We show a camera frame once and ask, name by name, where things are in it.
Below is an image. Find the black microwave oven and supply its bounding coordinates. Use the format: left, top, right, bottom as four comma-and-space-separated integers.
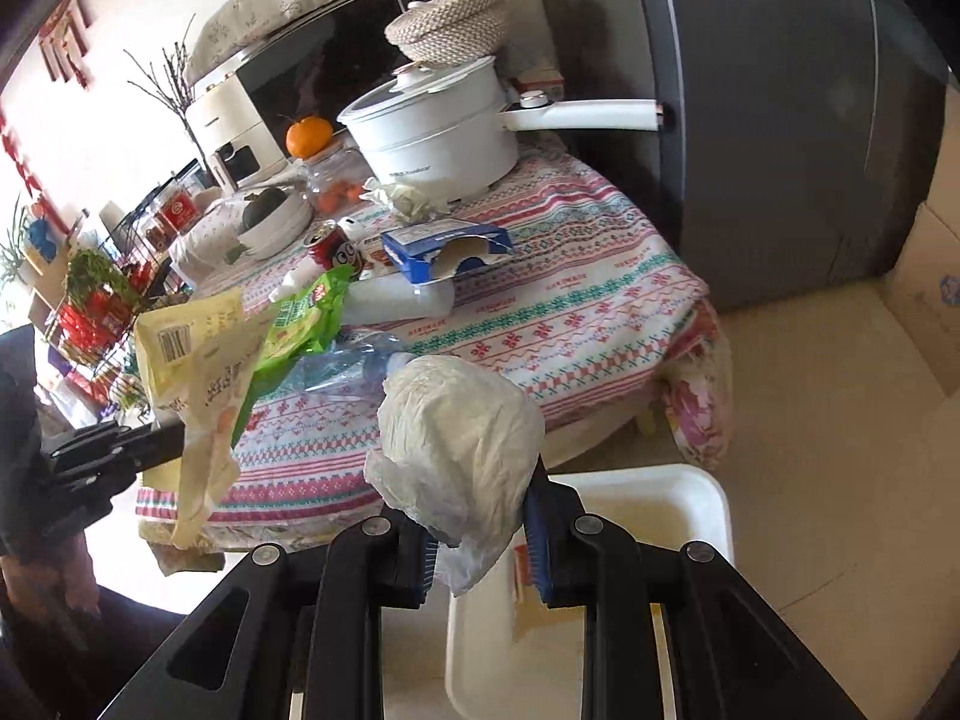
236, 0, 470, 166

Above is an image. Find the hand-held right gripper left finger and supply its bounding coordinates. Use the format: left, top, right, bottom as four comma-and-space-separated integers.
97, 506, 443, 720

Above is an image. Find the white plastic bag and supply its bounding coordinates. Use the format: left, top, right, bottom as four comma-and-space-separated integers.
364, 356, 547, 599

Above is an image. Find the floral table skirt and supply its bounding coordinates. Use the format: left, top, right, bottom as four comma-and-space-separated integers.
139, 300, 736, 578

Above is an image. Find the crushed clear plastic bottle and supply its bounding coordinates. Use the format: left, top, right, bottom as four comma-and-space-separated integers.
289, 330, 421, 410

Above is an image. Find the yellow snack bag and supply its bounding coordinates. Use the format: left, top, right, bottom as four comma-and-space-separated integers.
133, 289, 275, 550

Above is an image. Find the green leafy plant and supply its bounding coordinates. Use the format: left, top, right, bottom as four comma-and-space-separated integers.
64, 247, 140, 316

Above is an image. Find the black wire rack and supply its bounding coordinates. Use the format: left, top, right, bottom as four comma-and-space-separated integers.
45, 157, 218, 406

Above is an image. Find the white pot lid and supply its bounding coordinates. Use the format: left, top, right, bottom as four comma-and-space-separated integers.
337, 56, 500, 125

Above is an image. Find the orange fruit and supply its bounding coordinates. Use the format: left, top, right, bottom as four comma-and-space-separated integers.
285, 115, 335, 160

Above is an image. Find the clear glass jar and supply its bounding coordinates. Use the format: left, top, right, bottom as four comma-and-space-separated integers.
304, 146, 368, 215

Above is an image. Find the red wall decoration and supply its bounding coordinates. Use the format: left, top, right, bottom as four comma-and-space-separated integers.
37, 0, 95, 87

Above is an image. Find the person's dark clothing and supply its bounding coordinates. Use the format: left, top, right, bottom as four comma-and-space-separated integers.
0, 585, 188, 720

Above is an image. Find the white plastic bottle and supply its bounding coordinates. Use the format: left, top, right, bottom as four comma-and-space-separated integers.
341, 274, 456, 318

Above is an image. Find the white plastic bin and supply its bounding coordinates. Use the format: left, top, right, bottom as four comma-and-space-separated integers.
444, 465, 736, 720

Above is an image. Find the red cartoon can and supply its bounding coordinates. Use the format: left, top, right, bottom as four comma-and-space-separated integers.
304, 220, 366, 271

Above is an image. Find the white air fryer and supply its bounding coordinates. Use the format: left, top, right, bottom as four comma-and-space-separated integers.
186, 52, 290, 192

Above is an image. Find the grey refrigerator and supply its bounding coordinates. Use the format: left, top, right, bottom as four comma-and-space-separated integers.
525, 0, 953, 312

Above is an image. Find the white dotted cloth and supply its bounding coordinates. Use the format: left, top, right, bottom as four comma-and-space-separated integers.
169, 199, 248, 271

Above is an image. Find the cardboard box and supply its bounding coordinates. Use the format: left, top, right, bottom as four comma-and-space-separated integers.
881, 199, 960, 398

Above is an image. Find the white bowl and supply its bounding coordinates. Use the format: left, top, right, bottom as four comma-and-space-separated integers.
236, 191, 312, 260

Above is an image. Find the striped patterned tablecloth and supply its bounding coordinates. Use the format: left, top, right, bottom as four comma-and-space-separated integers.
135, 131, 721, 533

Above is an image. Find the woven rope basket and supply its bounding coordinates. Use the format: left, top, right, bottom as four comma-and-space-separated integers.
385, 0, 509, 65

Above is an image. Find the red label jar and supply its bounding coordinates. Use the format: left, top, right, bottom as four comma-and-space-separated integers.
154, 191, 200, 237

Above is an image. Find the green snack bag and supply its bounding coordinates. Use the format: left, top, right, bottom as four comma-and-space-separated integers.
229, 266, 357, 451

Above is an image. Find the white electric pot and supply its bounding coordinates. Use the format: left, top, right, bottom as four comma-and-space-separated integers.
336, 56, 667, 200

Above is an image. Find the blue white carton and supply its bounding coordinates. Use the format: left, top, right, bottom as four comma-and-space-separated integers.
381, 217, 515, 284

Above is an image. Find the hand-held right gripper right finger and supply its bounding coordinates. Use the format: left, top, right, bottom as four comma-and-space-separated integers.
523, 457, 871, 720

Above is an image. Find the dark green avocado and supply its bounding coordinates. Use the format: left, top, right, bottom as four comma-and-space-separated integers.
244, 190, 287, 230

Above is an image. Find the bare twig decoration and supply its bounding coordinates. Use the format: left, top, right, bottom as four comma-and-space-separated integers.
124, 41, 207, 173

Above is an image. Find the white red box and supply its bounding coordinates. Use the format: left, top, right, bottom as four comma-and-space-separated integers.
514, 67, 563, 102

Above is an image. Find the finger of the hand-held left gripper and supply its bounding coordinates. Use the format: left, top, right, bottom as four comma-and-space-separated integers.
46, 421, 188, 470
43, 461, 143, 522

